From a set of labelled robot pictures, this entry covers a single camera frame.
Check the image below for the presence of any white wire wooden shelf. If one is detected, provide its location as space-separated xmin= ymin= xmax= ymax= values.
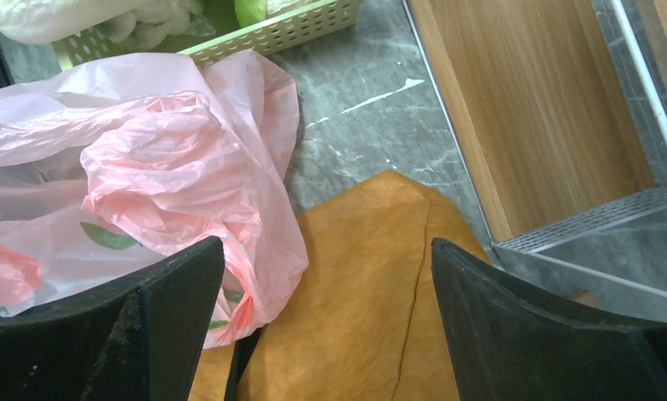
xmin=404 ymin=1 xmax=667 ymax=322

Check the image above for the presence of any white daikon radish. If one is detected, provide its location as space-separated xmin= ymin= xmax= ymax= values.
xmin=0 ymin=0 xmax=148 ymax=44

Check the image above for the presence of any pink plastic bag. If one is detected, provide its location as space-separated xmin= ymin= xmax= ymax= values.
xmin=0 ymin=50 xmax=309 ymax=348

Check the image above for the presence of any brown paper grocery bag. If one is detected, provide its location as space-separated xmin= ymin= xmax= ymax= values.
xmin=188 ymin=169 xmax=492 ymax=401

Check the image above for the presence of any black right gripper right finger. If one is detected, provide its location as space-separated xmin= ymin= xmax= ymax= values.
xmin=432 ymin=237 xmax=667 ymax=400

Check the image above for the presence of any green plastic basket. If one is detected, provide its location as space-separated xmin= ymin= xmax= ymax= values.
xmin=53 ymin=1 xmax=361 ymax=71

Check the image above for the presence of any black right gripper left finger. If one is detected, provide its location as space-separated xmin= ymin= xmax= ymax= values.
xmin=0 ymin=236 xmax=225 ymax=400

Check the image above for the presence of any green cabbage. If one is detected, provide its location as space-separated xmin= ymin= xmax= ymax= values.
xmin=234 ymin=0 xmax=267 ymax=28

